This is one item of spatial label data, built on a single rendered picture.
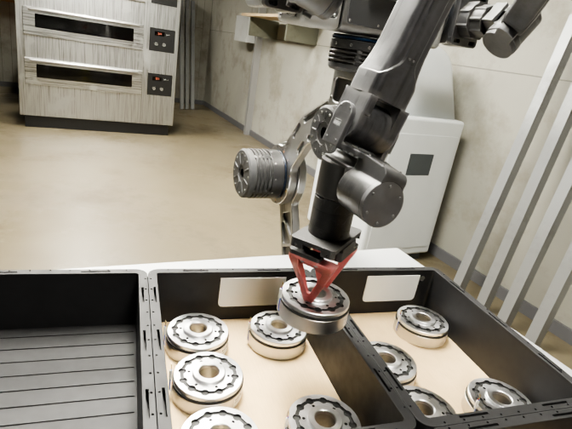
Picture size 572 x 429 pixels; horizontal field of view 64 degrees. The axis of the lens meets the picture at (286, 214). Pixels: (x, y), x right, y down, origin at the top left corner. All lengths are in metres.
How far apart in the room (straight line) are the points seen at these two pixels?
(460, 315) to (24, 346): 0.77
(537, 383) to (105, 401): 0.66
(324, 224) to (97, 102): 5.52
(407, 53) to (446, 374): 0.56
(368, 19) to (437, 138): 2.11
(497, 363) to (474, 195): 2.59
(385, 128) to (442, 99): 2.69
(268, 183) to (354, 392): 1.00
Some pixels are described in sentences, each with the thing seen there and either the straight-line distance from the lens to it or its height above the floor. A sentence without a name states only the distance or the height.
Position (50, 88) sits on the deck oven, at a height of 0.46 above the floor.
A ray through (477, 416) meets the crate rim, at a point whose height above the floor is 0.93.
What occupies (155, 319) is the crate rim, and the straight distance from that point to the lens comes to 0.70.
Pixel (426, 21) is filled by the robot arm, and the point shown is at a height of 1.37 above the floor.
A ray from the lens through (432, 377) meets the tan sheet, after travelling 0.88.
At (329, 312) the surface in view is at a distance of 0.64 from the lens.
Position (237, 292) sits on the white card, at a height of 0.89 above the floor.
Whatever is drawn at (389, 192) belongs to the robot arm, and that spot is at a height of 1.19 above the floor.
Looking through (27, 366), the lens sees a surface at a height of 0.83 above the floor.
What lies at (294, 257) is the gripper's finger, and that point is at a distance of 0.61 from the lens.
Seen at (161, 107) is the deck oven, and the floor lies 0.36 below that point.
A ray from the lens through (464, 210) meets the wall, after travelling 3.51.
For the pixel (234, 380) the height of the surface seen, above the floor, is 0.86.
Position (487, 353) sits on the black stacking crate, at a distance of 0.93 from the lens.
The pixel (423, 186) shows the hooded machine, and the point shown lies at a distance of 3.23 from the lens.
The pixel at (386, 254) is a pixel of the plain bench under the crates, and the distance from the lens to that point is 1.65.
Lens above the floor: 1.32
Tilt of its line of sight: 20 degrees down
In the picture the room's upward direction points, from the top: 9 degrees clockwise
